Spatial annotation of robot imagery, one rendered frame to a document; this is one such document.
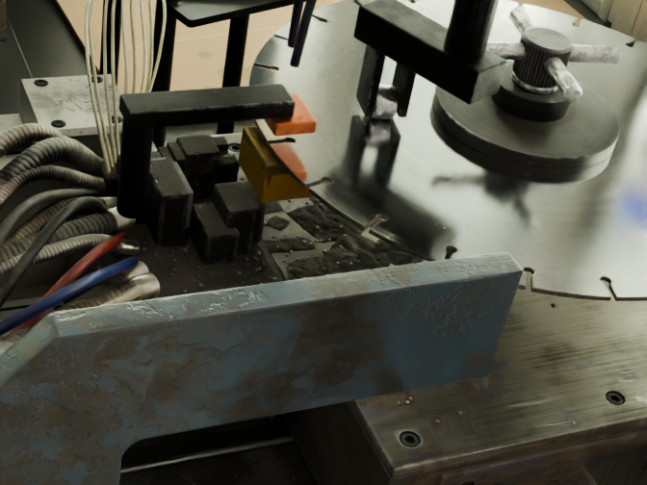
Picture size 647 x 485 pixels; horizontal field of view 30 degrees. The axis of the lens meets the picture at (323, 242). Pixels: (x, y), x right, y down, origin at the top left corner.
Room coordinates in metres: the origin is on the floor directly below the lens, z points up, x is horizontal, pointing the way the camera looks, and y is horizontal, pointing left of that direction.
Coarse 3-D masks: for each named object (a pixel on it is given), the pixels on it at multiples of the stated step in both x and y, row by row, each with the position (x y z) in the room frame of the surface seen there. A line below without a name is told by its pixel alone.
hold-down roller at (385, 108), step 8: (384, 88) 0.61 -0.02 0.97; (392, 88) 0.61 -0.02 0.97; (384, 96) 0.60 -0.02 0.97; (392, 96) 0.60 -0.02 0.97; (376, 104) 0.60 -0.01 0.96; (384, 104) 0.60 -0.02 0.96; (392, 104) 0.60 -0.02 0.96; (376, 112) 0.60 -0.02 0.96; (384, 112) 0.60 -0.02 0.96; (392, 112) 0.60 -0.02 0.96
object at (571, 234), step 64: (448, 0) 0.78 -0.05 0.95; (256, 64) 0.64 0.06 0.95; (320, 64) 0.65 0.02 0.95; (384, 64) 0.67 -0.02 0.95; (576, 64) 0.72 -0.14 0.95; (640, 64) 0.74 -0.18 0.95; (320, 128) 0.58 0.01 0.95; (384, 128) 0.60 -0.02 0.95; (640, 128) 0.66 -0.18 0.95; (320, 192) 0.52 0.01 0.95; (384, 192) 0.53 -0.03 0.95; (448, 192) 0.54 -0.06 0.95; (512, 192) 0.55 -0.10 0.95; (576, 192) 0.57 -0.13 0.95; (640, 192) 0.58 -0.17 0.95; (512, 256) 0.50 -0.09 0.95; (576, 256) 0.51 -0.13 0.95; (640, 256) 0.52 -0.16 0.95
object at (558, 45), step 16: (512, 16) 0.68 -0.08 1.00; (528, 16) 0.67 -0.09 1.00; (528, 32) 0.64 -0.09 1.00; (544, 32) 0.65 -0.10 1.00; (496, 48) 0.62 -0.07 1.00; (512, 48) 0.63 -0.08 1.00; (528, 48) 0.63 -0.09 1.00; (544, 48) 0.63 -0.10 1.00; (560, 48) 0.63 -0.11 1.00; (576, 48) 0.64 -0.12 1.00; (592, 48) 0.65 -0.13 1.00; (608, 48) 0.65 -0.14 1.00; (528, 64) 0.63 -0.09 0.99; (544, 64) 0.62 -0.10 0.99; (560, 64) 0.62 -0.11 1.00; (512, 80) 0.63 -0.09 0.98; (528, 80) 0.63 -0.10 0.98; (544, 80) 0.62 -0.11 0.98; (560, 80) 0.60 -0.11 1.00; (576, 96) 0.59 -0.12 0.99
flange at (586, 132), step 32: (512, 64) 0.65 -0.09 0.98; (448, 96) 0.63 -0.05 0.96; (512, 96) 0.62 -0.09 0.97; (544, 96) 0.62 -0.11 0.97; (448, 128) 0.61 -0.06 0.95; (480, 128) 0.60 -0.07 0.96; (512, 128) 0.60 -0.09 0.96; (544, 128) 0.61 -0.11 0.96; (576, 128) 0.62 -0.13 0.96; (608, 128) 0.63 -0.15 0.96; (512, 160) 0.58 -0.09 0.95; (544, 160) 0.58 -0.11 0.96; (576, 160) 0.59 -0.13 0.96
